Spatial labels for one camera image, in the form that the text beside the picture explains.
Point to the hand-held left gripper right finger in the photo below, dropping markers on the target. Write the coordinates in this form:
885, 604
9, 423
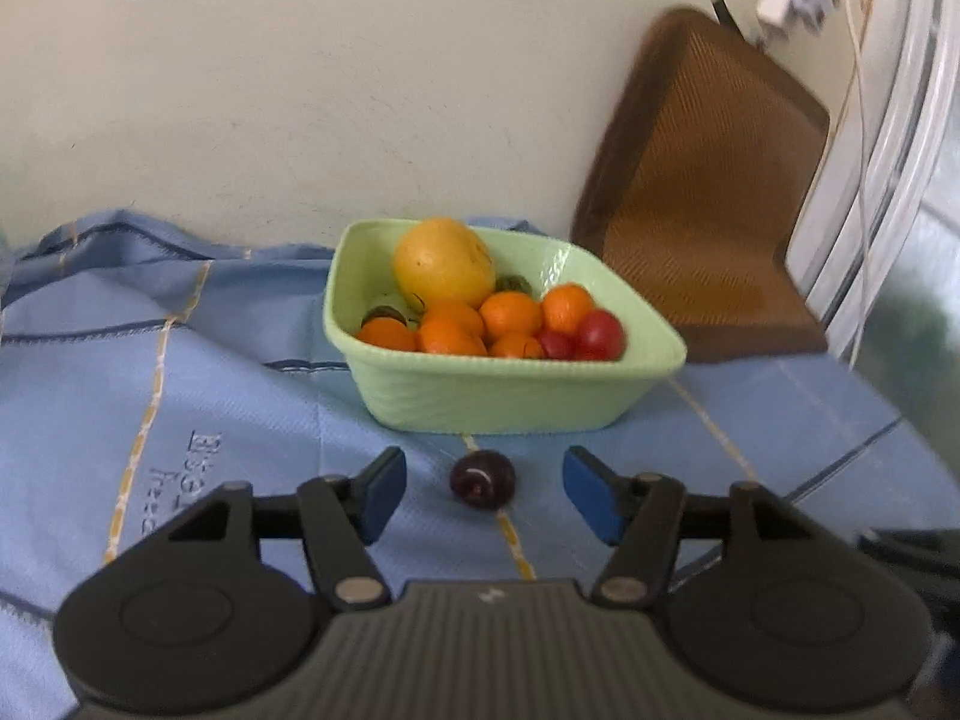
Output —
592, 496

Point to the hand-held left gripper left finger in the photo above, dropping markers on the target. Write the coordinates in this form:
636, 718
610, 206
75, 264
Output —
382, 493

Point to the light green plastic basin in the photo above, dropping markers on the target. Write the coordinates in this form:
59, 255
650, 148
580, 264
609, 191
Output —
487, 397

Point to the red round fruit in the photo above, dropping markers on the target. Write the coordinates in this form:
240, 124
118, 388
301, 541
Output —
555, 345
600, 334

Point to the pile of small oranges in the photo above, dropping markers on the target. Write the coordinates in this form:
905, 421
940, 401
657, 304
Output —
510, 315

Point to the green lime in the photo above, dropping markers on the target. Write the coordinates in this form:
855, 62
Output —
515, 283

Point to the large yellow grapefruit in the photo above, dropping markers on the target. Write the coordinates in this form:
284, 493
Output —
444, 262

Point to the blue striped bed sheet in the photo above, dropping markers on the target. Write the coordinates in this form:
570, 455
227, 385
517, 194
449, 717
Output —
225, 405

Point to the brown woven mat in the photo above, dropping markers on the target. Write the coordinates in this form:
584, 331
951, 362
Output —
705, 187

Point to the black tape strip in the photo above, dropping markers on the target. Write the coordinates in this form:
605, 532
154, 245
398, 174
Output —
721, 9

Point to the white window frame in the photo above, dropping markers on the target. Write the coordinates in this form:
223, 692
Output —
885, 127

